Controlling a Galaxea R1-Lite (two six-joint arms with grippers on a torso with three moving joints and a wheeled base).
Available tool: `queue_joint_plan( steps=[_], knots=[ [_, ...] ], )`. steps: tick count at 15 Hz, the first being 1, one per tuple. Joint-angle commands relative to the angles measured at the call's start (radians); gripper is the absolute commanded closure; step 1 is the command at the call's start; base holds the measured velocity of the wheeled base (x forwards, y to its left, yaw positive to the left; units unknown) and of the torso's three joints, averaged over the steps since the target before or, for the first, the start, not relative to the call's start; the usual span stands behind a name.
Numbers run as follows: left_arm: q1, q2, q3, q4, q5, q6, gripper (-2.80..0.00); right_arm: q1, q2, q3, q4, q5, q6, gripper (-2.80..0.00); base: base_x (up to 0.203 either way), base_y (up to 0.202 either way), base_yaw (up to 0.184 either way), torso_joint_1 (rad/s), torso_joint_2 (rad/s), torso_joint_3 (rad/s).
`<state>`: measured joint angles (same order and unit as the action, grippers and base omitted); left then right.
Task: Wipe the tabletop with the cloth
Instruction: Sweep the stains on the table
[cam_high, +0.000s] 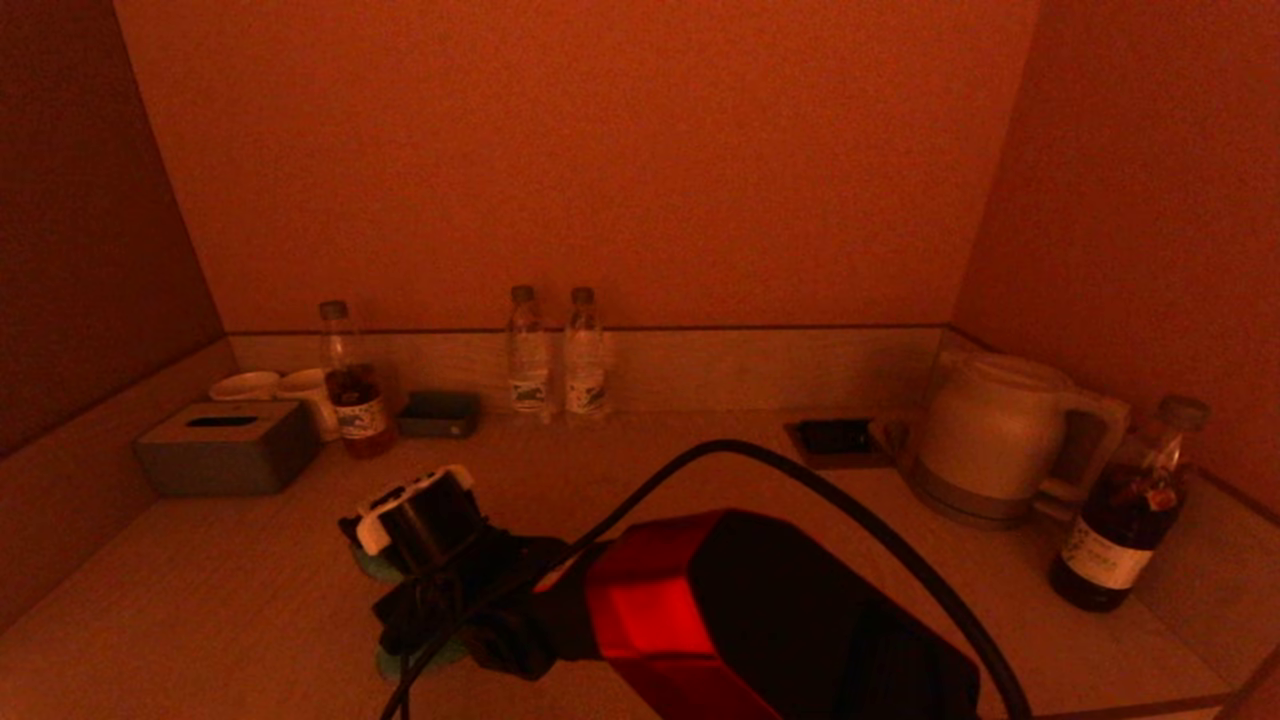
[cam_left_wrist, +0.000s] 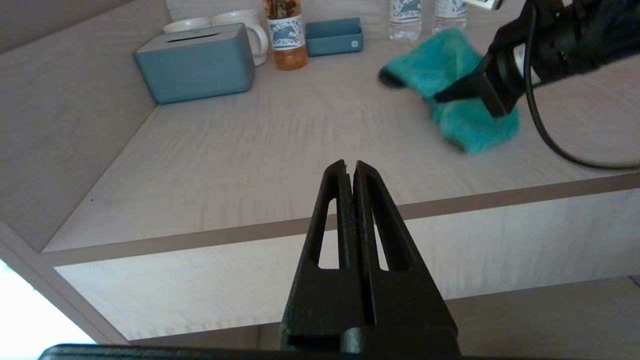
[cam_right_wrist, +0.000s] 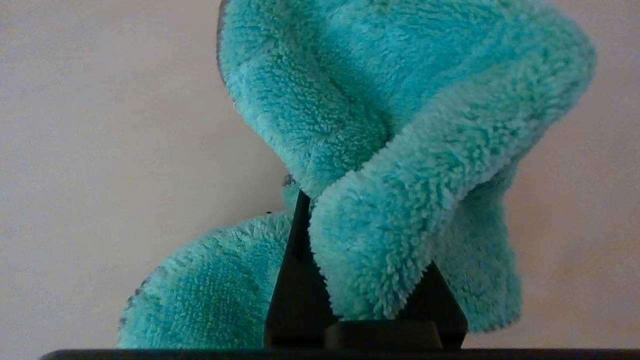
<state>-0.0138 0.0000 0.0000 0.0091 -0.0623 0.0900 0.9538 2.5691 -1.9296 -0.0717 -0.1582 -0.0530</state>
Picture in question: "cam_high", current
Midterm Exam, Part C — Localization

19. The green microfibre cloth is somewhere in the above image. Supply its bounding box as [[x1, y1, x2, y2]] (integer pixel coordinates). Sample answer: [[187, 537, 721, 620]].
[[350, 545, 471, 683]]

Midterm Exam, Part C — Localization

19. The half-full red tea bottle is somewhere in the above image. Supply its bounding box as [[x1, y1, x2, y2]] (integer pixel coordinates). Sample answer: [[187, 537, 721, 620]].
[[318, 300, 397, 460]]

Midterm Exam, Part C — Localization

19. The grey tissue box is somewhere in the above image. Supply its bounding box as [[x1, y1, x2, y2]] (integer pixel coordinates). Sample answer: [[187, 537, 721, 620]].
[[135, 402, 321, 499]]

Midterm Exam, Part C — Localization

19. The small dark rectangular tray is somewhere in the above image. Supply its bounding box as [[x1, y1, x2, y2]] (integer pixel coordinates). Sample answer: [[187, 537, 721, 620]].
[[398, 390, 481, 439]]

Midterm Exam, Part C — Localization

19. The white ceramic cup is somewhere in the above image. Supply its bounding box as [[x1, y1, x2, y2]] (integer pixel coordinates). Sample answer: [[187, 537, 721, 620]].
[[276, 369, 342, 444], [208, 371, 281, 404]]

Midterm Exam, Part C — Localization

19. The clear water bottle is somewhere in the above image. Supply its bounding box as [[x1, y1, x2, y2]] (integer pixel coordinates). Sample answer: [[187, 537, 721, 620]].
[[506, 285, 553, 416], [563, 287, 609, 418]]

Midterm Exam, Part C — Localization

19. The black recessed power socket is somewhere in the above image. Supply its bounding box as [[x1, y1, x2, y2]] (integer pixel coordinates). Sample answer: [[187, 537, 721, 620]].
[[784, 418, 891, 470]]

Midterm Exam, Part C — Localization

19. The white electric kettle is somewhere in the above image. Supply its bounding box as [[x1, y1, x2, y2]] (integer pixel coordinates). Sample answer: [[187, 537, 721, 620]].
[[915, 350, 1131, 501]]

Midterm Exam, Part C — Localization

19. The dark drink bottle white label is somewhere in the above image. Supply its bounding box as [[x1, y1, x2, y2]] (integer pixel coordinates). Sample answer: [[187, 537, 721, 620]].
[[1048, 396, 1211, 613]]

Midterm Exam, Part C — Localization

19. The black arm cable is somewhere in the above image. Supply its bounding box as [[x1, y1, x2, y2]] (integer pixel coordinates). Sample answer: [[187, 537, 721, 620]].
[[378, 438, 1033, 720]]

